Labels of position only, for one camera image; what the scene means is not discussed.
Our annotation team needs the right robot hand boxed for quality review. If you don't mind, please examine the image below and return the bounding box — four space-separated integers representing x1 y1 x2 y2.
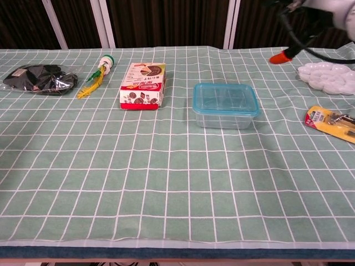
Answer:
268 0 355 65

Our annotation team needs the blue container lid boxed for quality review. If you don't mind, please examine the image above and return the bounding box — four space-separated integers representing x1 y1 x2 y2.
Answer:
193 82 261 116

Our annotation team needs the clear plastic container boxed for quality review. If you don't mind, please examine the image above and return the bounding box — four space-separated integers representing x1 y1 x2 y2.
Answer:
194 110 257 130

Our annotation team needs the dark blue denim fabric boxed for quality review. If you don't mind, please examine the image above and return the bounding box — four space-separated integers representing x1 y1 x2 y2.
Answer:
0 245 355 260

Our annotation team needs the white flower paint palette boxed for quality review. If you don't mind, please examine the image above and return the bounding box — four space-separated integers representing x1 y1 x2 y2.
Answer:
297 62 355 96

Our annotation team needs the razor in yellow blister pack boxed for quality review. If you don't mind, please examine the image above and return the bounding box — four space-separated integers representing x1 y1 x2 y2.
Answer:
304 105 355 144

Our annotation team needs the black curtain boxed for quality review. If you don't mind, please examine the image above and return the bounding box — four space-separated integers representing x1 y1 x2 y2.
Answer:
0 0 355 50

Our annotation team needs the red white biscuit box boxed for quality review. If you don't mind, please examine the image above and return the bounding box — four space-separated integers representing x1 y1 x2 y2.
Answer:
119 62 167 111

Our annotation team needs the green yellow feather toy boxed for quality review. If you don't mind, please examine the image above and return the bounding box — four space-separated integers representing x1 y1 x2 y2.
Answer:
77 54 115 100

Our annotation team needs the green checked tablecloth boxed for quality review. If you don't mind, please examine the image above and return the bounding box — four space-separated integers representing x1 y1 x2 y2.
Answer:
0 41 355 249

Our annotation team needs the black item in plastic bag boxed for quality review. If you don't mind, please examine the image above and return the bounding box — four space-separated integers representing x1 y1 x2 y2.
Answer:
0 64 79 96

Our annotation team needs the white aluminium frame post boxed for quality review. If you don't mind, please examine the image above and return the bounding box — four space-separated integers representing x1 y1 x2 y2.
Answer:
89 0 116 48
223 0 241 50
41 0 69 50

